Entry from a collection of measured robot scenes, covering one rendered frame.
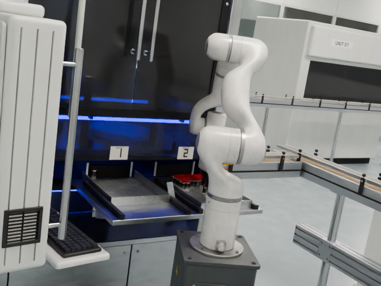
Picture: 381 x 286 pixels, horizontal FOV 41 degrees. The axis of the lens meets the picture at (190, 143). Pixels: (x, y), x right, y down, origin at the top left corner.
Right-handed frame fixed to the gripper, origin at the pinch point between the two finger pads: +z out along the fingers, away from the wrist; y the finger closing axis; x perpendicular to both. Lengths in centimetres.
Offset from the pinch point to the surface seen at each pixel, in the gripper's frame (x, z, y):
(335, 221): 92, 26, -2
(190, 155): 1.2, -7.1, -18.3
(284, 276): 122, 94, -61
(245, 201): 8.0, 2.7, 18.9
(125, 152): -32.7, -8.2, -18.2
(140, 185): -25.5, 5.6, -13.7
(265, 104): 271, 6, -288
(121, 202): -44.1, 4.5, 7.7
